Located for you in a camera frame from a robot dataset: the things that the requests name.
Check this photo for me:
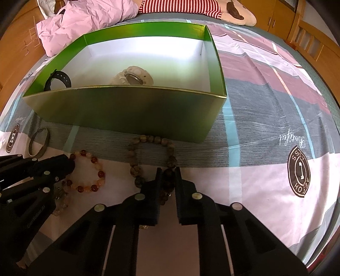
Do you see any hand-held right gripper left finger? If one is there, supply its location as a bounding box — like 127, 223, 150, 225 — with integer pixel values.
40, 167, 163, 276

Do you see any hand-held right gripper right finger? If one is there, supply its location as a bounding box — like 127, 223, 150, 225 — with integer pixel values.
174, 167, 310, 276

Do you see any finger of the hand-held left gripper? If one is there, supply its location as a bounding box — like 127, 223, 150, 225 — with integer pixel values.
0, 153, 75, 186
0, 163, 76, 205

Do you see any clear crystal bead bracelet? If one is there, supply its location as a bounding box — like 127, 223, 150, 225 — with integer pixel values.
52, 186, 70, 216

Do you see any silver metal bangle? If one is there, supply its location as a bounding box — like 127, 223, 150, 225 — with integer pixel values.
29, 127, 50, 159

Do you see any brown bead bracelet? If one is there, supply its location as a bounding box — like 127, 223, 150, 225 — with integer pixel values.
127, 135, 178, 205

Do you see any red orange bead bracelet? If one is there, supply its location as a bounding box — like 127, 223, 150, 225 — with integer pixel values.
62, 150, 106, 193

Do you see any green cardboard box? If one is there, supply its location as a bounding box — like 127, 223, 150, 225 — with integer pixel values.
22, 22, 227, 144

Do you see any black wrist watch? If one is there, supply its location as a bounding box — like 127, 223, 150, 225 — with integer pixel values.
44, 69, 72, 92

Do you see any white wrist watch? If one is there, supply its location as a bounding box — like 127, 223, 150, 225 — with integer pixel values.
110, 66, 154, 86

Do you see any printed bed sheet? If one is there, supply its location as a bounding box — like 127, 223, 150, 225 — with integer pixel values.
0, 18, 338, 266

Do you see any wooden headboard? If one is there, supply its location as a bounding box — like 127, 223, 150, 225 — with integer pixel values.
0, 0, 54, 112

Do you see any pink pillow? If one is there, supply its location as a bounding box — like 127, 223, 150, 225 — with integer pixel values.
36, 0, 140, 57

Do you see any white cloth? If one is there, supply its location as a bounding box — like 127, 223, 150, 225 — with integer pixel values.
37, 0, 56, 12

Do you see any striped plush toy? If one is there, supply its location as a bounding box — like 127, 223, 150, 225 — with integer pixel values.
138, 0, 257, 26

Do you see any wooden footboard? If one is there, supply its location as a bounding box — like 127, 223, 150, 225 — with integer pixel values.
285, 18, 340, 88

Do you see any wooden wardrobe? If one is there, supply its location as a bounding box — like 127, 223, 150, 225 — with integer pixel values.
266, 0, 298, 35

